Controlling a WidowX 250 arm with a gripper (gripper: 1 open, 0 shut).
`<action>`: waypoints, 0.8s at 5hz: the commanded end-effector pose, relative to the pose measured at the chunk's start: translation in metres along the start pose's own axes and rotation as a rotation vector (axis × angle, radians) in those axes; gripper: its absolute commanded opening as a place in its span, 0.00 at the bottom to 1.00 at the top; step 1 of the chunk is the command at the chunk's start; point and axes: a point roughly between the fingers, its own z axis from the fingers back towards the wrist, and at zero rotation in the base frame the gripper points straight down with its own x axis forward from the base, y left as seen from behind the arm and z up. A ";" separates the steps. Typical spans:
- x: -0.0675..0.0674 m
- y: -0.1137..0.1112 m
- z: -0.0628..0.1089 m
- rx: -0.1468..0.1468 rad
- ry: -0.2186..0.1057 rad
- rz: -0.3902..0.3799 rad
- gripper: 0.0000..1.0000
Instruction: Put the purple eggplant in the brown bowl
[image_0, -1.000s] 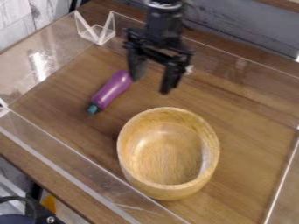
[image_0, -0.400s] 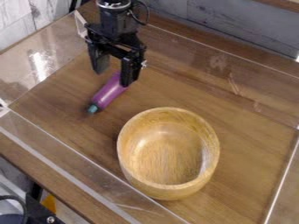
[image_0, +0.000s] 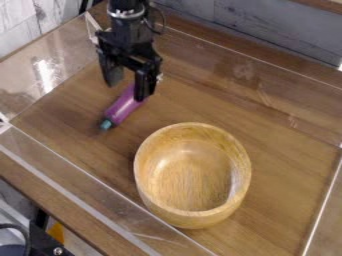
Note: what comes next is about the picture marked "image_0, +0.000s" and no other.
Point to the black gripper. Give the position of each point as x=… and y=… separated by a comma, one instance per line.
x=126, y=48

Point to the purple toy eggplant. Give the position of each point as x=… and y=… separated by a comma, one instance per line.
x=120, y=109

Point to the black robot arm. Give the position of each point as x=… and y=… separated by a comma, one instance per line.
x=129, y=14

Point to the brown wooden bowl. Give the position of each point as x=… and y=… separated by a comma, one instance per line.
x=192, y=174

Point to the clear acrylic tray walls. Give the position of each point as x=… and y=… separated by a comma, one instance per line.
x=73, y=169

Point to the black clamp with screw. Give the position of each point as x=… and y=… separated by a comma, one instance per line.
x=44, y=245

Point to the clear acrylic corner bracket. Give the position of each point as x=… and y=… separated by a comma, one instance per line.
x=92, y=28

